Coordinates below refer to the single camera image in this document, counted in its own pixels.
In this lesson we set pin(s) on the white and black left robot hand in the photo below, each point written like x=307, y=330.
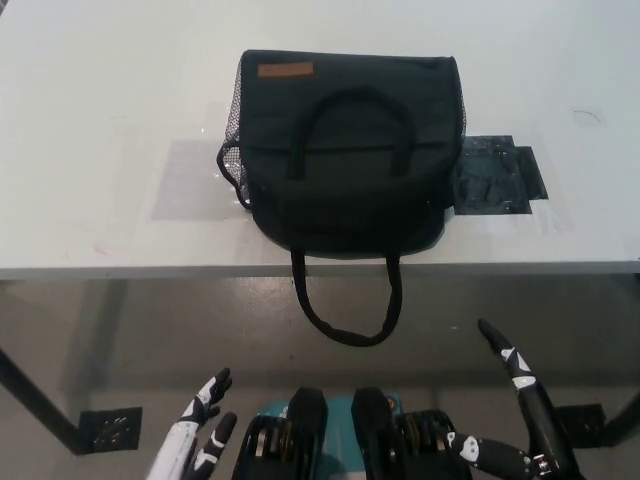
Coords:
x=192, y=425

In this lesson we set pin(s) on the dark tape patch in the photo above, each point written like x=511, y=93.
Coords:
x=492, y=175

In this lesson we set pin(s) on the black soft travel bag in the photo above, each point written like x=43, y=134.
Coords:
x=345, y=200

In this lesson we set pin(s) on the black floor mounting plate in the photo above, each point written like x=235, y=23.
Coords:
x=112, y=430
x=580, y=422

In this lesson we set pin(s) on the black table leg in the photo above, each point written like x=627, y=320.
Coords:
x=40, y=400
x=622, y=417

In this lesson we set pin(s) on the black and teal robot torso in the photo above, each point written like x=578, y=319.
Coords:
x=370, y=430

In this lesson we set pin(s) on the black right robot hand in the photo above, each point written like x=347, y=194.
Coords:
x=542, y=425

